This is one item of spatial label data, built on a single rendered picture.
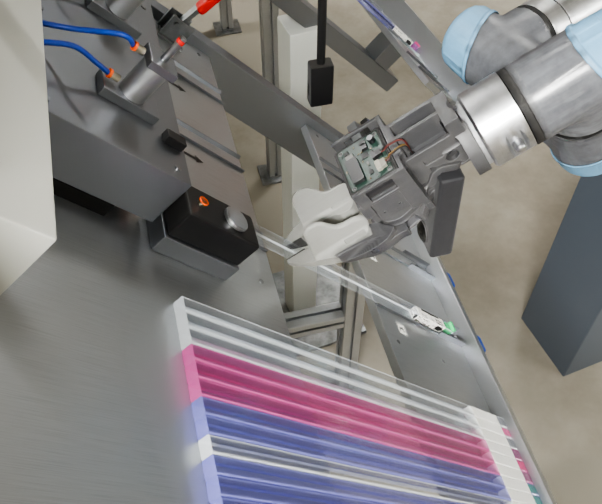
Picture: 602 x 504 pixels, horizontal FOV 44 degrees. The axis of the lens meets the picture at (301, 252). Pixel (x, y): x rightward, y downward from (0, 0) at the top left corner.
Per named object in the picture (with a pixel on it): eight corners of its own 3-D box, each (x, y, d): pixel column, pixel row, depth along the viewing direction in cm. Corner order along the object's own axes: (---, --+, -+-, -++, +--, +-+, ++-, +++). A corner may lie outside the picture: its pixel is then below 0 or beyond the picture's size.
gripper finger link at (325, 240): (262, 239, 70) (343, 185, 68) (294, 265, 74) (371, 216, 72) (271, 264, 68) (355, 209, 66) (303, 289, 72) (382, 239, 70)
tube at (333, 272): (442, 327, 95) (449, 323, 94) (446, 336, 94) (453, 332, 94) (120, 166, 60) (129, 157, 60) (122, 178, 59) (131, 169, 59)
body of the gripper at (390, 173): (323, 145, 69) (437, 74, 66) (363, 191, 75) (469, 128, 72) (346, 205, 64) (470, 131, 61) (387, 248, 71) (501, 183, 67)
